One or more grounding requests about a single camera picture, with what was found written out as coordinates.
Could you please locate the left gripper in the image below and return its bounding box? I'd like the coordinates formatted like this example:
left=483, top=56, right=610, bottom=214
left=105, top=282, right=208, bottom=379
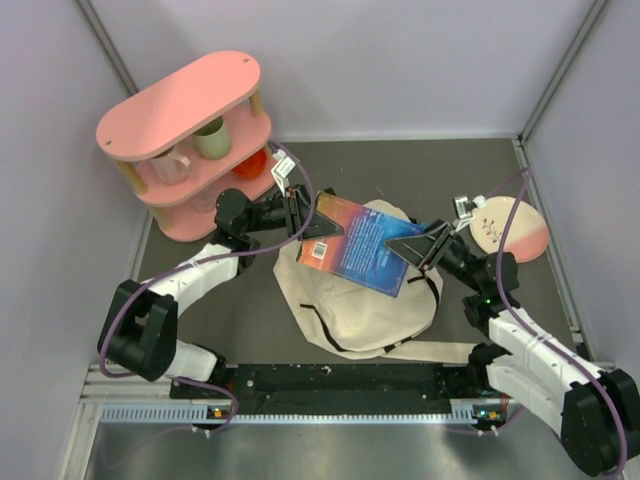
left=242, top=183, right=343, bottom=240

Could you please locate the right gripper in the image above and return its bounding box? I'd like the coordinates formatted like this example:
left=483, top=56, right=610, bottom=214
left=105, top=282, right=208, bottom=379
left=383, top=218, right=485, bottom=293

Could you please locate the blue orange book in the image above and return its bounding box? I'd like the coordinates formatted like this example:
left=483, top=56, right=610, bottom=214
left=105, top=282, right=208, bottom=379
left=296, top=192, right=424, bottom=298

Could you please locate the cream canvas backpack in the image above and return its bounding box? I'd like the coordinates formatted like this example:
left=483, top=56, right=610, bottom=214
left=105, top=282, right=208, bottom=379
left=273, top=200, right=474, bottom=364

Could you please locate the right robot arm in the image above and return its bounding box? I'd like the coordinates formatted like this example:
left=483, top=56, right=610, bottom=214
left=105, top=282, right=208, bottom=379
left=385, top=220, right=639, bottom=477

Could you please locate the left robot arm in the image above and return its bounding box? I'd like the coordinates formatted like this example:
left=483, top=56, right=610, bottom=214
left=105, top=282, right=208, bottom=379
left=97, top=185, right=344, bottom=397

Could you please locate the orange bowl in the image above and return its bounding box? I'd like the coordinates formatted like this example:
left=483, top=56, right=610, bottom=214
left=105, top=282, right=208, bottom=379
left=232, top=150, right=267, bottom=180

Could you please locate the pink cream plate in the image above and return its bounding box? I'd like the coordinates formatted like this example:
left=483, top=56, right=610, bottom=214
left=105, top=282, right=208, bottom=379
left=469, top=196, right=550, bottom=263

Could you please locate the clear glass cup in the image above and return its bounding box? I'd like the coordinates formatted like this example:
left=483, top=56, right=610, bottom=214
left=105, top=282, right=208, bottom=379
left=190, top=184, right=220, bottom=213

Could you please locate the green mug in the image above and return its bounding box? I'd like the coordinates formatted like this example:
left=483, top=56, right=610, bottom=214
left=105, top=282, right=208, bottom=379
left=193, top=117, right=232, bottom=160

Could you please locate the pink mug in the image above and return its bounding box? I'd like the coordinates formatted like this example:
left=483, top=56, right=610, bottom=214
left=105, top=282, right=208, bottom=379
left=149, top=147, right=192, bottom=185

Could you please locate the pink three-tier shelf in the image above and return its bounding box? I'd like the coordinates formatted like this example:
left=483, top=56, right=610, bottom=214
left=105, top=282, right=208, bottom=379
left=96, top=51, right=274, bottom=242

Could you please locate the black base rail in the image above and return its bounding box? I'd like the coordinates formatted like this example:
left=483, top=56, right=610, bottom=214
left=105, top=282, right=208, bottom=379
left=169, top=362, right=481, bottom=415

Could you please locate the grey cable duct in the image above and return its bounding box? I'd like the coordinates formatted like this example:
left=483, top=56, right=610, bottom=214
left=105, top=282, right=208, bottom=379
left=99, top=398, right=504, bottom=425

